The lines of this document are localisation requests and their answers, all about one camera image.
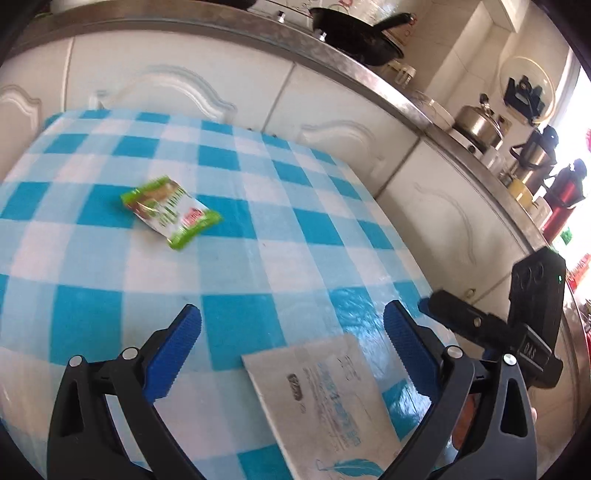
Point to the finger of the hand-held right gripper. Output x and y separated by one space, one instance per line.
461 314

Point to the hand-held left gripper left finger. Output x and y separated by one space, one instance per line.
175 350

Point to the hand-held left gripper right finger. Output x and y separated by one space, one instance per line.
411 350

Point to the white wet wipes packet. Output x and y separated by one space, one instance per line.
323 406

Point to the red thermos jug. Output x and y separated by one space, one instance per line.
565 198

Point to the steel thermos jug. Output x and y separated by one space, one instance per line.
535 161

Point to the green snack packet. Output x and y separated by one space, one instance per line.
171 212

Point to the blue white checked tablecloth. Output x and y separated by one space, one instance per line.
277 230

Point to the steel kettle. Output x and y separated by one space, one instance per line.
478 122

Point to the glass pot lid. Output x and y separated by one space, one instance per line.
517 69

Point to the white plastic holder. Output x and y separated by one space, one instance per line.
399 76

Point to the black frying pan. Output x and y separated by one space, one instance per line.
360 41

